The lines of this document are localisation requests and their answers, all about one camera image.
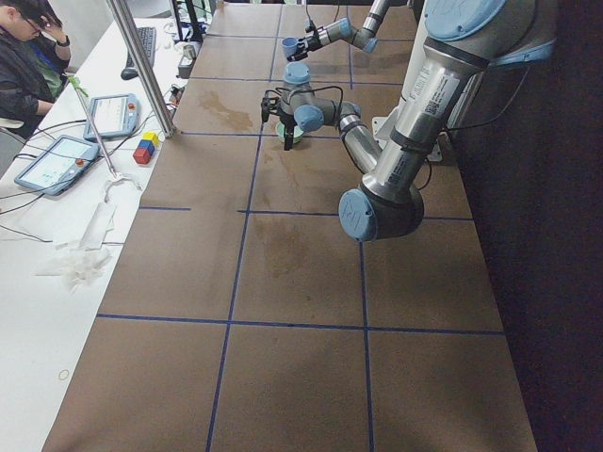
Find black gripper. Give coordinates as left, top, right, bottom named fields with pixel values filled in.
left=287, top=32, right=321, bottom=62
left=276, top=107, right=295, bottom=151

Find green plastic bowl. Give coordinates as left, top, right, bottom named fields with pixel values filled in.
left=277, top=125, right=303, bottom=144

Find blue plastic cup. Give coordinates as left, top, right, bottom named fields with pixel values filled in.
left=281, top=37, right=298, bottom=61

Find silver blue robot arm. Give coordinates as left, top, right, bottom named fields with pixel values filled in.
left=282, top=0, right=391, bottom=62
left=262, top=0, right=559, bottom=242

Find metal cup on desk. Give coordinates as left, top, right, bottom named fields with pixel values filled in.
left=182, top=42, right=199, bottom=60

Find red blue yellow blocks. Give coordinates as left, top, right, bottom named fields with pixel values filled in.
left=133, top=132, right=160, bottom=165

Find black keyboard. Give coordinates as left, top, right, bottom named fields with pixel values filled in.
left=137, top=26, right=156, bottom=66

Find black computer mouse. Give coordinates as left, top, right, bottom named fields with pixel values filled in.
left=121, top=67, right=139, bottom=81

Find far teach pendant tablet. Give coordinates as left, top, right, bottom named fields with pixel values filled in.
left=90, top=93, right=139, bottom=139

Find teach pendant tablet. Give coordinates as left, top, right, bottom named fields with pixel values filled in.
left=14, top=136, right=100, bottom=196
left=90, top=93, right=139, bottom=139

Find white paper strip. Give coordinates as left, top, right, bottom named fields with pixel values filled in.
left=52, top=202, right=117, bottom=250

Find thin metal rod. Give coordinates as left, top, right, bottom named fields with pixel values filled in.
left=67, top=75, right=118, bottom=179

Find near teach pendant tablet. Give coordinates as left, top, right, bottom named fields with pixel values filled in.
left=14, top=136, right=100, bottom=196

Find crumpled white tissue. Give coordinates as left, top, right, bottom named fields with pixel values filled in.
left=34, top=249, right=112, bottom=293

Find person in dark jacket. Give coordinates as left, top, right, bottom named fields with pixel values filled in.
left=1, top=1, right=71, bottom=138

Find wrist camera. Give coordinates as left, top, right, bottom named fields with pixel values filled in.
left=260, top=90, right=281, bottom=123
left=305, top=19, right=317, bottom=34

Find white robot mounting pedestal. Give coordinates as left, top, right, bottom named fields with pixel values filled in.
left=371, top=59, right=459, bottom=153

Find aluminium frame post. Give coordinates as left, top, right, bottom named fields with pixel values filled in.
left=106, top=0, right=176, bottom=138

